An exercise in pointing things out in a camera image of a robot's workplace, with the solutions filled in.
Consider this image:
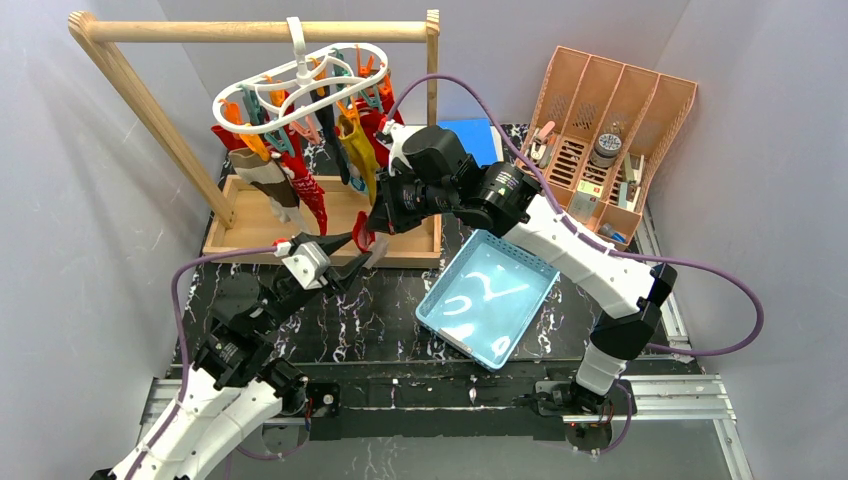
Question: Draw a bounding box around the white sock hanger with clips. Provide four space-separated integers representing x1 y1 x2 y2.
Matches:
213 17 389 146

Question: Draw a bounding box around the beige sock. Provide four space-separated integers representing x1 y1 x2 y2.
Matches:
352 211 389 269

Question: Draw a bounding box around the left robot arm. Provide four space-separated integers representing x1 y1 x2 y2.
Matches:
92 227 376 479

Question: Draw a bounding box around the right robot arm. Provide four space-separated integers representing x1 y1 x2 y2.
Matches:
367 121 677 413

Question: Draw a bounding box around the red santa hanging sock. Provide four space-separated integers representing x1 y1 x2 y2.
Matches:
279 153 328 235

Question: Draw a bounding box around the wooden clothes rack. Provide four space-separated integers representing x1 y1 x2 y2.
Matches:
68 9 443 268

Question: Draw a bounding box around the blue folder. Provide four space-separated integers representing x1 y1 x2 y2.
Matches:
438 118 503 167

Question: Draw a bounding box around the navy hanging sock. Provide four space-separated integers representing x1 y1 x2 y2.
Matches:
315 106 351 185

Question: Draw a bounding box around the brown striped hanging sock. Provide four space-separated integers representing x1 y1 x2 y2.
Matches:
227 147 311 233

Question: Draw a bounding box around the light blue plastic basket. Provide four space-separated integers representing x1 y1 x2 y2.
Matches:
415 230 560 371

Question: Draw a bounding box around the stapler in organizer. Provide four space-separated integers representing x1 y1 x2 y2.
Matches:
526 121 556 170

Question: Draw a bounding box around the long red hanging sock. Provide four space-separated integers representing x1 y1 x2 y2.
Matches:
210 125 247 152

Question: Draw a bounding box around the white small box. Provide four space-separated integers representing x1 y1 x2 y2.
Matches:
567 180 602 223

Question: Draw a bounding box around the pink desk file organizer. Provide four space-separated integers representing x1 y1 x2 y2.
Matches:
523 46 697 250

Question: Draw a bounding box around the grey round tin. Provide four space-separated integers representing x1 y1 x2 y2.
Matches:
589 133 623 168

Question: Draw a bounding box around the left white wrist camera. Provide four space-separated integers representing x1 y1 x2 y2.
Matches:
274 241 330 290

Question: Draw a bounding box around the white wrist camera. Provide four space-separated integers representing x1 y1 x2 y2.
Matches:
274 241 330 290
375 120 423 176

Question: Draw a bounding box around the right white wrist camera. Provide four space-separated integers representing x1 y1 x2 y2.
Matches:
375 120 423 176

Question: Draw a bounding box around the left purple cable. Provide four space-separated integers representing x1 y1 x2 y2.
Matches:
122 246 280 480

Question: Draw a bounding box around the purple cable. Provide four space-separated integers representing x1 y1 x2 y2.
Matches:
384 74 766 359
122 246 280 480

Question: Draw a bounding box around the metal base rail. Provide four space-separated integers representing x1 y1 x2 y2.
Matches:
142 370 737 442

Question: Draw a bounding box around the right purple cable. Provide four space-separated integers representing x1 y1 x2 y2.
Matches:
384 74 766 359

